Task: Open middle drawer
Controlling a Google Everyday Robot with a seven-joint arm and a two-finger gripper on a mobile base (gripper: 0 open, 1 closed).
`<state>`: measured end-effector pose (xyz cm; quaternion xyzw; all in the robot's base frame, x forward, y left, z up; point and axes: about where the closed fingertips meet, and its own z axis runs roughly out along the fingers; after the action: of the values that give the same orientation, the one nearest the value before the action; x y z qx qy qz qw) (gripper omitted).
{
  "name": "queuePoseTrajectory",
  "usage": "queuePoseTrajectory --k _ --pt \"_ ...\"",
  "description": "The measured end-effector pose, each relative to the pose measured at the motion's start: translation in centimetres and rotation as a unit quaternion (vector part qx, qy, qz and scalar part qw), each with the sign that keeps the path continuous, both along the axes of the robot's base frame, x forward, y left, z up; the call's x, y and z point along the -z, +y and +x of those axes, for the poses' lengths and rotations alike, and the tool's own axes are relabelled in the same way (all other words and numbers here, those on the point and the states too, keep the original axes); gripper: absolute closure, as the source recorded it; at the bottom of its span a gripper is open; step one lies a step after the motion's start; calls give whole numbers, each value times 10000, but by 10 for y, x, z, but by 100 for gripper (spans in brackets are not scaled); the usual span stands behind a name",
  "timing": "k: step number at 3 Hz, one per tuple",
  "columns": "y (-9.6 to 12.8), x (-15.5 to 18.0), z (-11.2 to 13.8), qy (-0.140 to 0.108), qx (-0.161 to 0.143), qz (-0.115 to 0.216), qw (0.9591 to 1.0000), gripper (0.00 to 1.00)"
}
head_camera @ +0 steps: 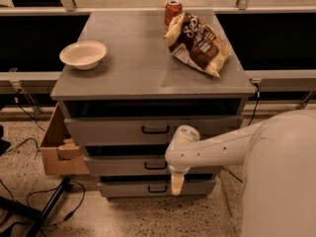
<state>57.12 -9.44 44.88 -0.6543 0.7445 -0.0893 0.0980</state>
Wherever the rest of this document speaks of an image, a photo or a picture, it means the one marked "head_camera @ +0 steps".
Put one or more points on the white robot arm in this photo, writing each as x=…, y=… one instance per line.
x=279, y=160

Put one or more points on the grey drawer cabinet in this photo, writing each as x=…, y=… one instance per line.
x=139, y=78

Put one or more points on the white paper bowl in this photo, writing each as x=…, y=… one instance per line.
x=83, y=55

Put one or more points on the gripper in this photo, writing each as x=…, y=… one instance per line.
x=179, y=171

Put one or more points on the grey bottom drawer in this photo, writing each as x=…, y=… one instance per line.
x=154, y=189

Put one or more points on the brown chip bag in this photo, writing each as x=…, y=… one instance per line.
x=197, y=44

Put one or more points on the grey drawer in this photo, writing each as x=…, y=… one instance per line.
x=139, y=131
x=154, y=189
x=127, y=166

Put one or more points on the cardboard box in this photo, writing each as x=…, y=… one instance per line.
x=59, y=154

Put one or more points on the grey top drawer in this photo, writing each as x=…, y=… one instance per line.
x=139, y=131

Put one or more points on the orange soda can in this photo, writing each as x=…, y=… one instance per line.
x=172, y=9

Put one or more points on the black tripod stand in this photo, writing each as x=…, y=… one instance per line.
x=36, y=216

